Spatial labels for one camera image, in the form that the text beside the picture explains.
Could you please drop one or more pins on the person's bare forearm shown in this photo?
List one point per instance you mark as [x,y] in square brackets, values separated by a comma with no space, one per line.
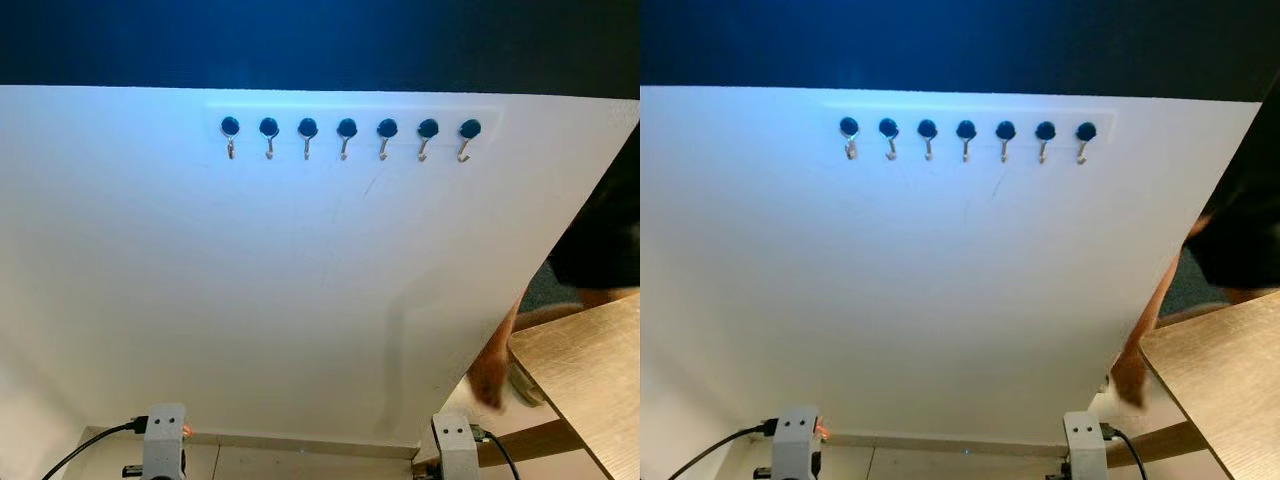
[506,325]
[1160,290]

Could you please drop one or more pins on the person's hand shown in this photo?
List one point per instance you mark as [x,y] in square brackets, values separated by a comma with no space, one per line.
[1131,378]
[488,380]

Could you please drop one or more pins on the wooden baseboard strip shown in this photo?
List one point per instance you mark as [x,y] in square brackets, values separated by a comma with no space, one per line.
[940,442]
[300,442]

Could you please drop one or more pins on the light wooden table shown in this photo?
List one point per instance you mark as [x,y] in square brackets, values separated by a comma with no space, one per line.
[590,380]
[1225,380]

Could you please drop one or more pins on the person in black shirt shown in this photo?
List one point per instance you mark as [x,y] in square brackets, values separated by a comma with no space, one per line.
[600,230]
[1240,210]

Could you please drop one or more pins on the blue knob metal hook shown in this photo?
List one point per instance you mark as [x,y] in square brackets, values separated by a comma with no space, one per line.
[347,127]
[387,128]
[1005,129]
[849,126]
[469,128]
[308,127]
[966,128]
[1086,129]
[230,126]
[428,128]
[888,127]
[269,127]
[927,128]
[1045,129]

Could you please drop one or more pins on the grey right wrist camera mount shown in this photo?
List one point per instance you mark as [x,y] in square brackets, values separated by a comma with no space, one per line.
[457,448]
[1086,446]

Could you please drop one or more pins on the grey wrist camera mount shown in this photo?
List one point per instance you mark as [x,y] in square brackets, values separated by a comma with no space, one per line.
[457,448]
[164,440]
[1086,446]
[798,442]

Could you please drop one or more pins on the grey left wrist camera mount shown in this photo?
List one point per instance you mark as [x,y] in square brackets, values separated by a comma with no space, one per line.
[164,440]
[798,442]

